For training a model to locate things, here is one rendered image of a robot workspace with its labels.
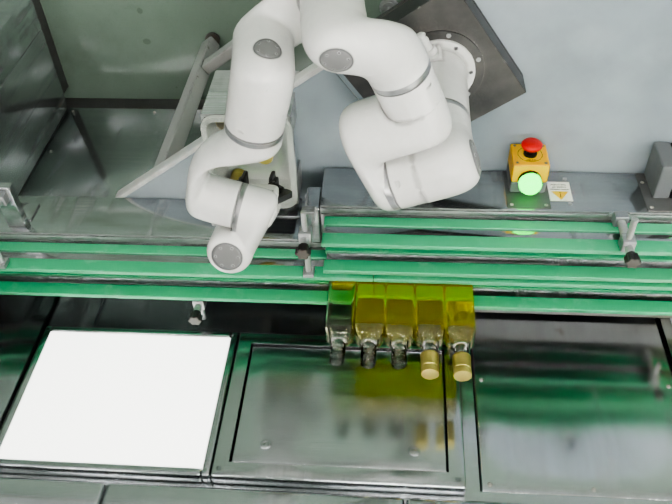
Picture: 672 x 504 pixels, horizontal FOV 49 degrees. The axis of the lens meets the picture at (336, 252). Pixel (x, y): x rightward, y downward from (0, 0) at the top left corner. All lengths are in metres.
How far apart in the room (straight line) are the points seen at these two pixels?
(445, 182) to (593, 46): 0.47
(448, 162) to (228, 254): 0.37
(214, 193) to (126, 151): 1.10
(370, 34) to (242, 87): 0.18
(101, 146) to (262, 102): 1.33
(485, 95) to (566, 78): 0.16
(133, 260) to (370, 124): 0.73
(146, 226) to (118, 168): 0.56
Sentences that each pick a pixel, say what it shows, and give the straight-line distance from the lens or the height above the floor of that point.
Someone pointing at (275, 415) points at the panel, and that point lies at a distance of 1.51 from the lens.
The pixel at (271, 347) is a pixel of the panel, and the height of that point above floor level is 1.02.
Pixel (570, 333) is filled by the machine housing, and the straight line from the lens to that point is 1.72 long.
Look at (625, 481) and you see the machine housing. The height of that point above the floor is 1.27.
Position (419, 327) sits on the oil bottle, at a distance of 1.43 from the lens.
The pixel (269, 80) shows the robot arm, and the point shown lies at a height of 1.17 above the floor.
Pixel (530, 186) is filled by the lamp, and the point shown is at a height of 0.85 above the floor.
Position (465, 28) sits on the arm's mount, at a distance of 1.33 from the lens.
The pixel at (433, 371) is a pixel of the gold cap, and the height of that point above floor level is 1.16.
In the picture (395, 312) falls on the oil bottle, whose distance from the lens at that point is 1.45.
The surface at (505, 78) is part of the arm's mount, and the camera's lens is 1.39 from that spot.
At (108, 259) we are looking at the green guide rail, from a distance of 1.63.
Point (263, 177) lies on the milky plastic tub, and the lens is 1.59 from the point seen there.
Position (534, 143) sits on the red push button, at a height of 0.80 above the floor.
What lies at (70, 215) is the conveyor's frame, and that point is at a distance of 1.73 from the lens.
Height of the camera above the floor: 1.98
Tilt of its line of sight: 45 degrees down
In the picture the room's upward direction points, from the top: 174 degrees counter-clockwise
